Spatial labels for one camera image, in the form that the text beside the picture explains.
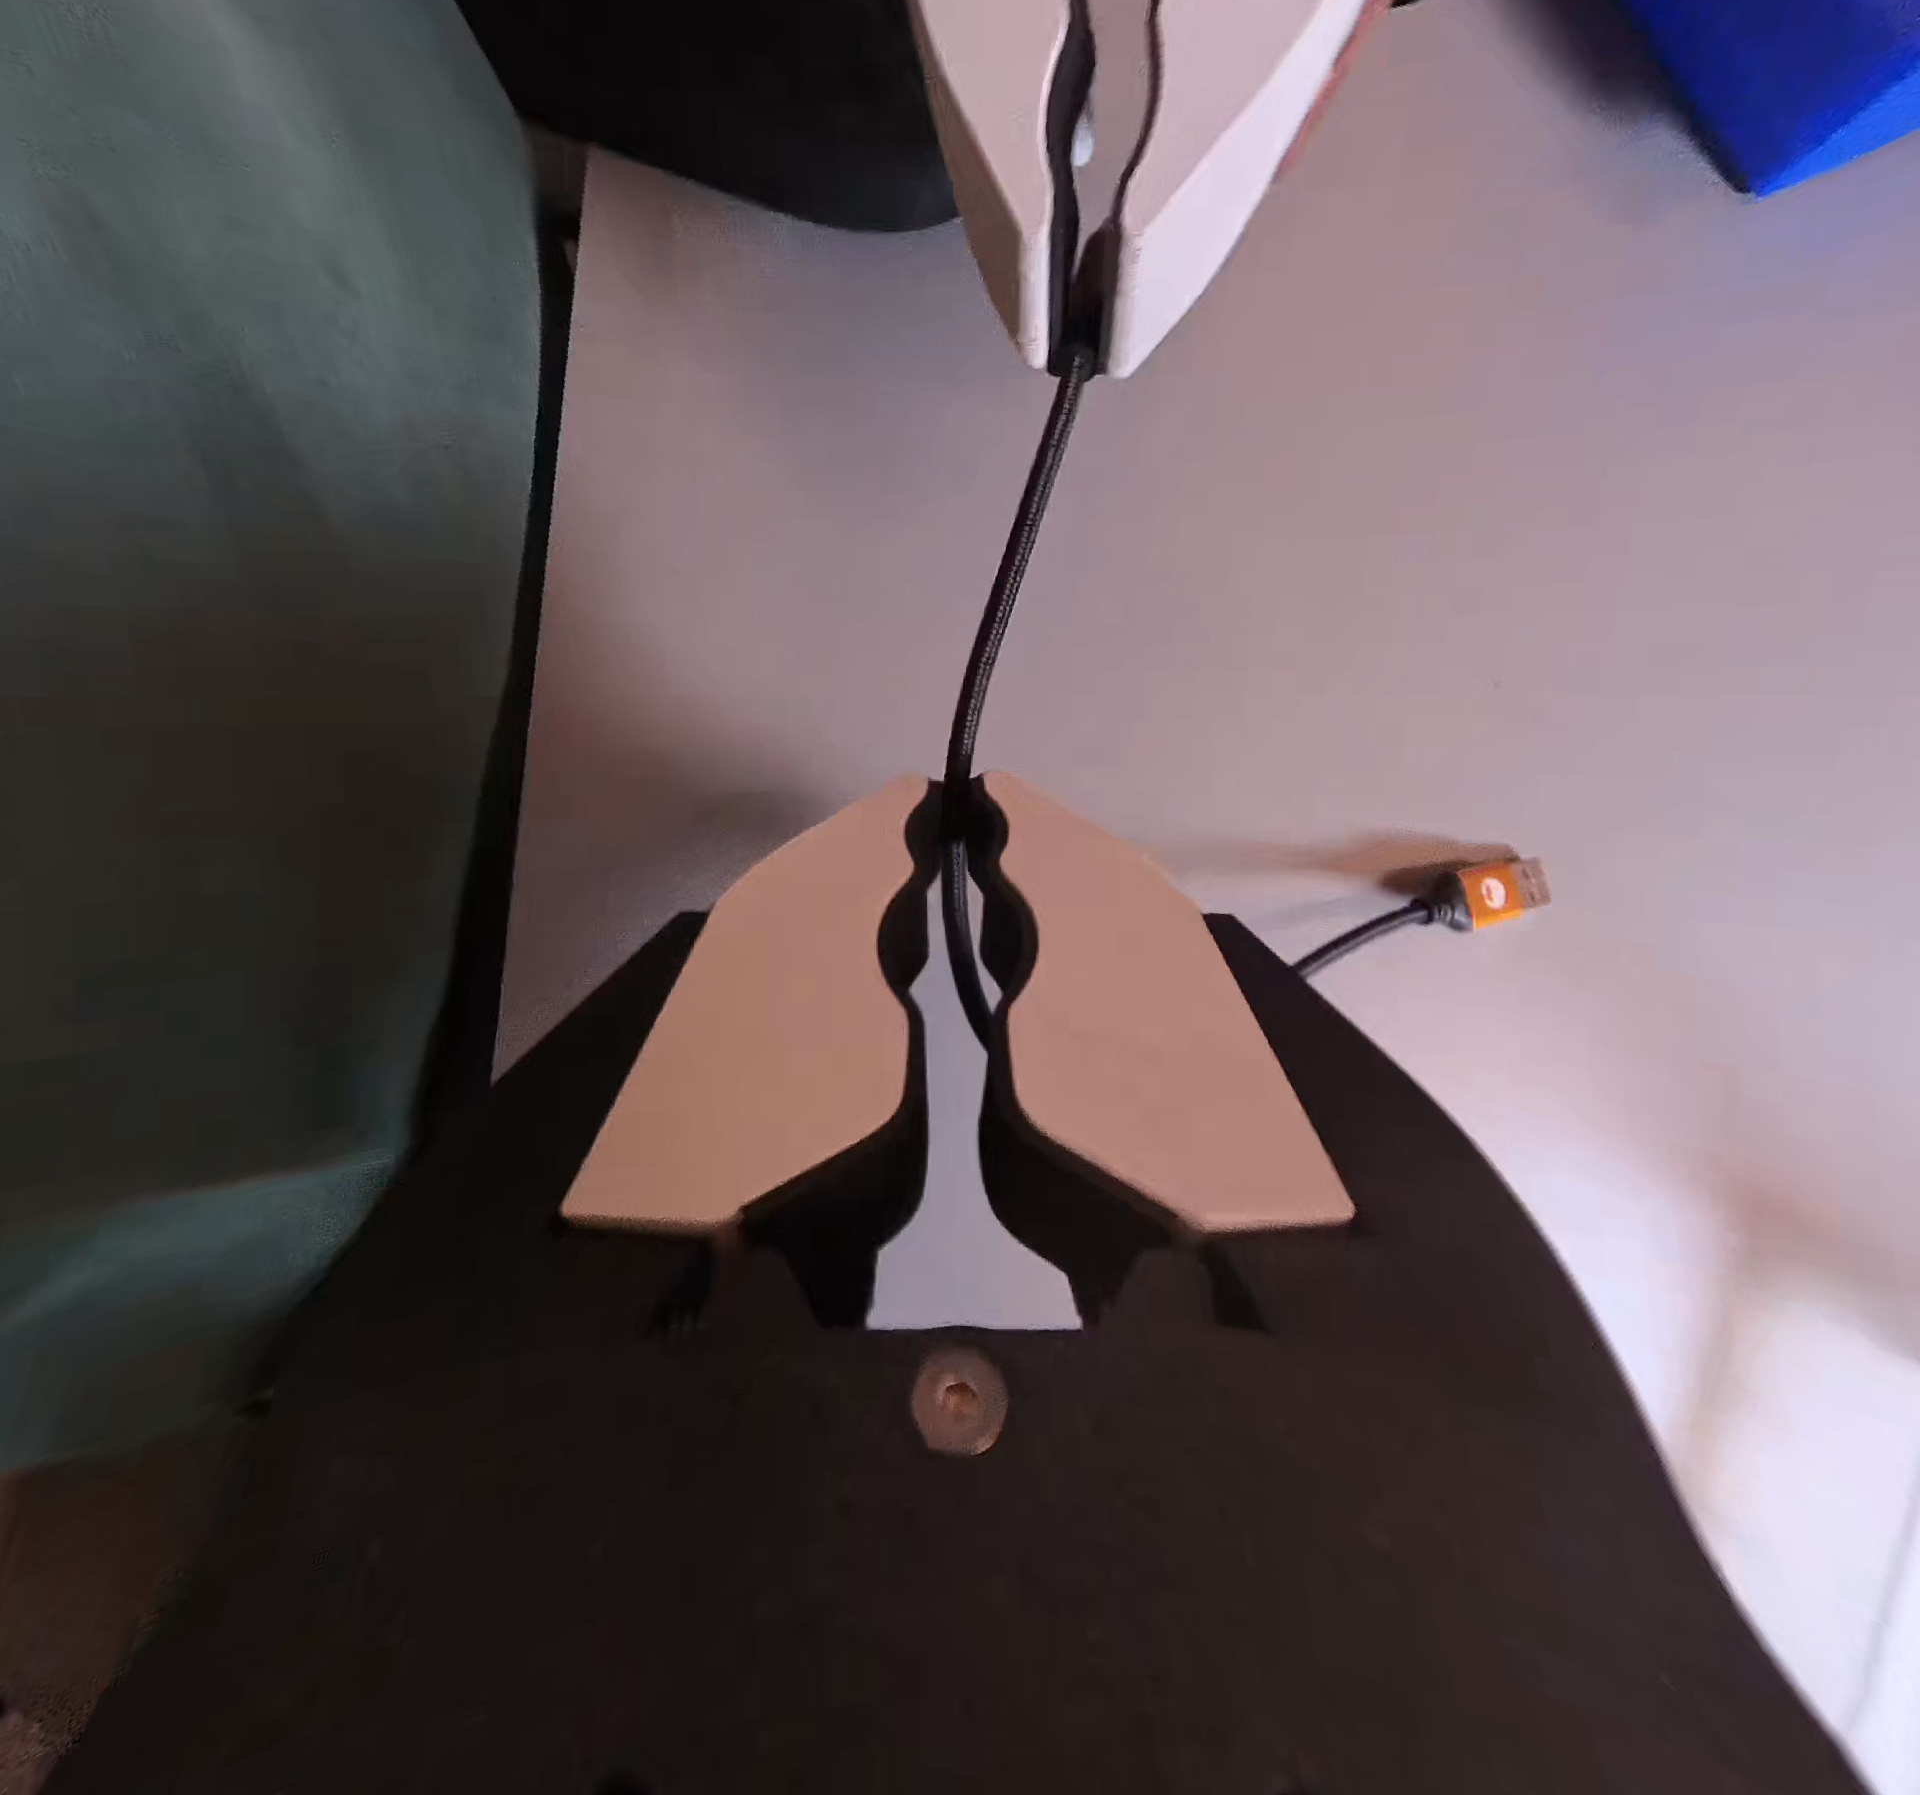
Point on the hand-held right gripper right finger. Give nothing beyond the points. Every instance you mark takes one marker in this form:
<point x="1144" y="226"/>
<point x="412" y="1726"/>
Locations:
<point x="1155" y="1046"/>

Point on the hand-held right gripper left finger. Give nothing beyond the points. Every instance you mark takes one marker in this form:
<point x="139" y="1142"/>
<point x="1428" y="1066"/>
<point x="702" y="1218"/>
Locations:
<point x="766" y="1046"/>

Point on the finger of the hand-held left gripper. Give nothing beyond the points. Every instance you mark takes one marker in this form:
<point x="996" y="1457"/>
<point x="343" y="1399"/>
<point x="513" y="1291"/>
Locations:
<point x="989" y="69"/>
<point x="1259" y="26"/>

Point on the blue plastic bin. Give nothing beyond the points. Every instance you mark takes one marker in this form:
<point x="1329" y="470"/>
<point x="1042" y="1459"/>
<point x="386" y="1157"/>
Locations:
<point x="1770" y="26"/>

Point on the black mesh armrest pad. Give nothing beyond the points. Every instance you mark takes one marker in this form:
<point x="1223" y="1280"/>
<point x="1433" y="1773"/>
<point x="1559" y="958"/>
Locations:
<point x="674" y="54"/>

